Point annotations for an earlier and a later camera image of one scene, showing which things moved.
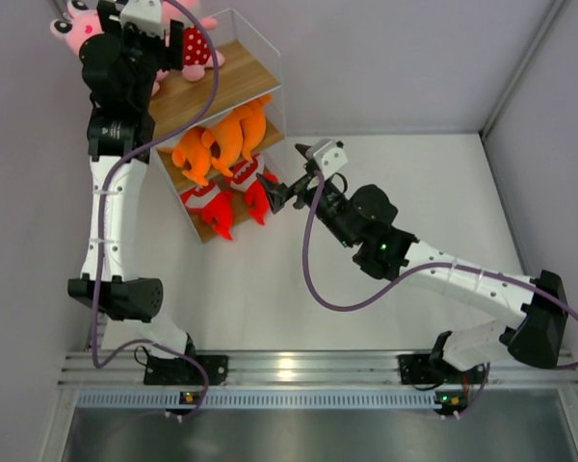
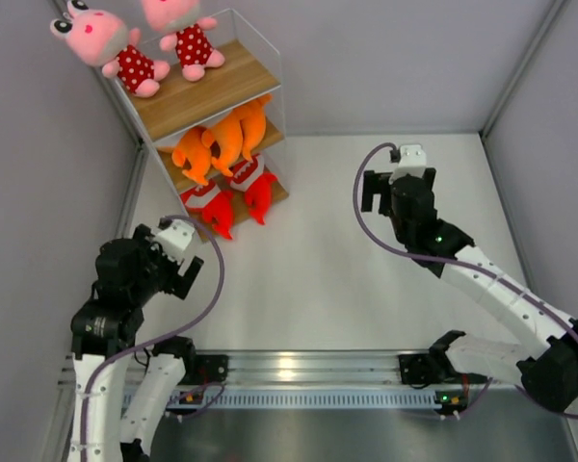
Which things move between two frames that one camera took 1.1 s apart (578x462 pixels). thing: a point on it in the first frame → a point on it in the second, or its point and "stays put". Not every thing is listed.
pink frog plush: [197, 50] stays put
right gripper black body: [331, 205] → [378, 184]
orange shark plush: [253, 125] stays put
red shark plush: [217, 206] stays put
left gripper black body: [148, 48] → [160, 270]
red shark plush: [245, 177] stays put
